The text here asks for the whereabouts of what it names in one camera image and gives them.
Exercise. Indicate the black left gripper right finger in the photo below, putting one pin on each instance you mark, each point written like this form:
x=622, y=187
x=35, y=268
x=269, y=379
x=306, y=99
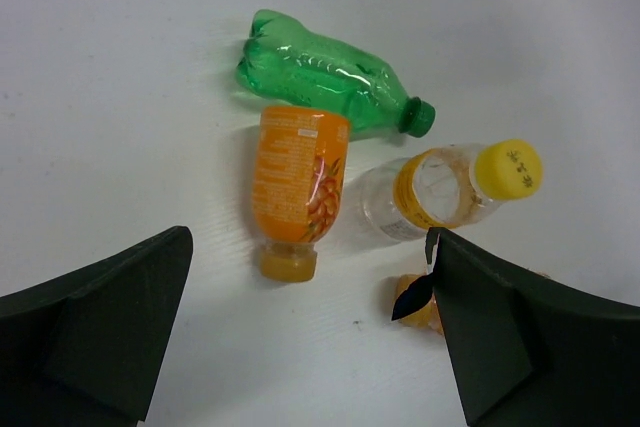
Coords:
x=529, y=351

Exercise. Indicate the clear bottle yellow cap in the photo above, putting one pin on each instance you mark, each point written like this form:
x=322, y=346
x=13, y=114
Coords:
x=447, y=187

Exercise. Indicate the orange bottle fruit label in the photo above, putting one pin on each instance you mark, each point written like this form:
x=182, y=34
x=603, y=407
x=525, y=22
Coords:
x=297, y=187

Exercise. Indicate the orange bottle brown cap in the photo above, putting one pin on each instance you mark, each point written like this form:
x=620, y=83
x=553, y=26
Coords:
x=411, y=307

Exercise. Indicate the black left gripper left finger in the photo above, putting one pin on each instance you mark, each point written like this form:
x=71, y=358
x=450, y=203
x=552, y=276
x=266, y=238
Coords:
x=86, y=348

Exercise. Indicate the green plastic bottle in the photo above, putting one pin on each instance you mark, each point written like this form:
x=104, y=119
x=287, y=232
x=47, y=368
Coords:
x=283, y=60

